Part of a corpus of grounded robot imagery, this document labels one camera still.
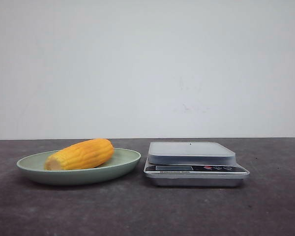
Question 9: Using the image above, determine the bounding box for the silver digital kitchen scale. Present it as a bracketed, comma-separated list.
[144, 141, 250, 187]

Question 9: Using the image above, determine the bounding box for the green oval plate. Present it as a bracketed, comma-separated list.
[16, 148, 141, 186]

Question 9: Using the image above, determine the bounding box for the yellow corn cob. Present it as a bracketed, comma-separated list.
[44, 139, 114, 171]

